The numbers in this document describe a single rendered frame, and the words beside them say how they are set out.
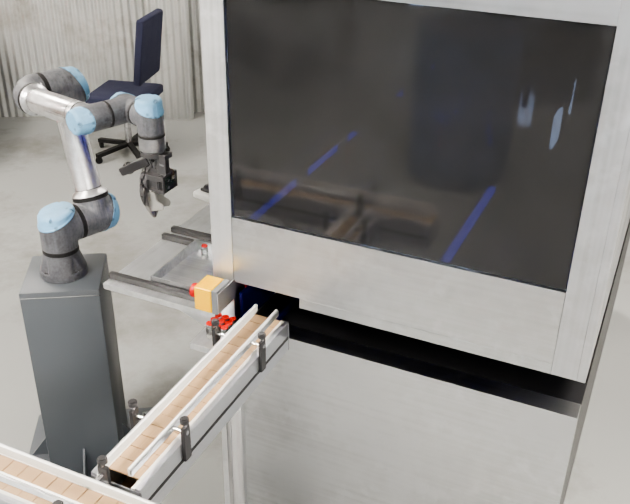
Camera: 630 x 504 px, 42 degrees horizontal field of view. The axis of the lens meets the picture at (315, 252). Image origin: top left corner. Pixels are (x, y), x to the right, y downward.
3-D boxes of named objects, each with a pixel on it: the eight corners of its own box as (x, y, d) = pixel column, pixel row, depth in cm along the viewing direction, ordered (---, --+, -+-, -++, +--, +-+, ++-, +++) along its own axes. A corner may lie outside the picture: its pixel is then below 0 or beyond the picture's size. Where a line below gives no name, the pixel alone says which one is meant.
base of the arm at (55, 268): (36, 284, 263) (32, 257, 258) (44, 261, 276) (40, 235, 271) (85, 282, 264) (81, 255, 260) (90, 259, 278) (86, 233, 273)
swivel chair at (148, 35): (172, 138, 595) (162, 6, 549) (173, 166, 550) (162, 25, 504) (95, 141, 587) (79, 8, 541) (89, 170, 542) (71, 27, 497)
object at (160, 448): (244, 336, 230) (242, 288, 223) (294, 350, 225) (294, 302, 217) (89, 501, 175) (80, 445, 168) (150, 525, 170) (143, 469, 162)
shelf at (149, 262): (340, 226, 287) (340, 221, 286) (242, 327, 231) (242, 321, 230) (220, 200, 304) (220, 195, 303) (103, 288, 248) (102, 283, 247)
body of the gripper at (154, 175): (163, 197, 231) (160, 157, 226) (138, 191, 235) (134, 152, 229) (178, 187, 238) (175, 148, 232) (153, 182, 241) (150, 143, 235)
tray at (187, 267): (290, 271, 255) (290, 261, 253) (251, 312, 234) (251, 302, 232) (196, 248, 267) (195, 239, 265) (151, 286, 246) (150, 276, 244)
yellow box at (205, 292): (231, 302, 224) (230, 280, 220) (217, 315, 218) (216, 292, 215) (207, 296, 227) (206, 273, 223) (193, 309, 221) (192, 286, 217)
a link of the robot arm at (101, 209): (70, 238, 272) (25, 73, 255) (109, 224, 282) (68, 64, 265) (88, 241, 264) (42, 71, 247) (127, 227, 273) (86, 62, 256)
